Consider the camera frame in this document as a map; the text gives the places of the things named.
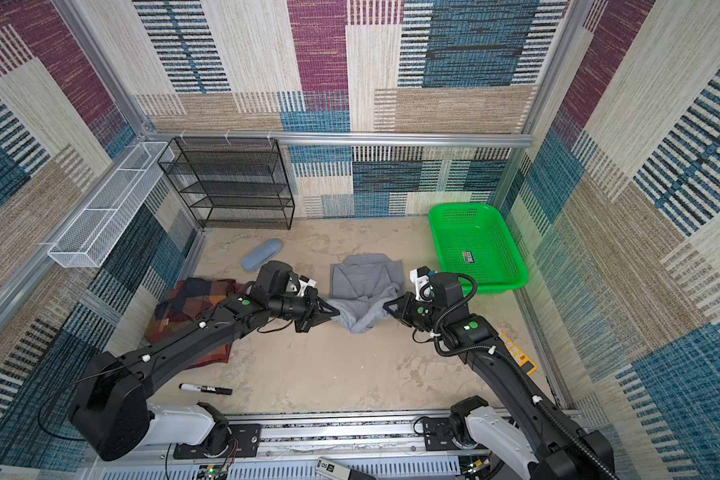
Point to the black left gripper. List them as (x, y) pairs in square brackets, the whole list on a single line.
[(315, 313)]

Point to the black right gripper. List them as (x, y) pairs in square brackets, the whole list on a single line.
[(403, 314)]

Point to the grey long sleeve shirt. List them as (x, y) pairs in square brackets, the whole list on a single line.
[(360, 286)]

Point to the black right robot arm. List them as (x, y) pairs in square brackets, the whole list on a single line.
[(504, 372)]

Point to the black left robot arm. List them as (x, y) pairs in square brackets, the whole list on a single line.
[(110, 407)]

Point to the blue fabric glasses case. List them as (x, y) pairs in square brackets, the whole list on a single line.
[(261, 254)]

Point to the green plastic basket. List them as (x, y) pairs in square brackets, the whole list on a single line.
[(473, 239)]

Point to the yellow calculator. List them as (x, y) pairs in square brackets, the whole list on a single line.
[(522, 360)]

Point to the multicolour patchwork folded shirt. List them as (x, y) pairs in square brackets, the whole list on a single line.
[(182, 304)]

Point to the black marker pen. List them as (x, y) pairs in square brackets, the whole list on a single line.
[(188, 387)]

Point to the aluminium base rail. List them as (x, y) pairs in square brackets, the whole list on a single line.
[(392, 444)]

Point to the black wire mesh shelf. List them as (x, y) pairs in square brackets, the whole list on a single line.
[(231, 183)]

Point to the white wire mesh basket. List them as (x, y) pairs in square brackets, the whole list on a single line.
[(90, 238)]

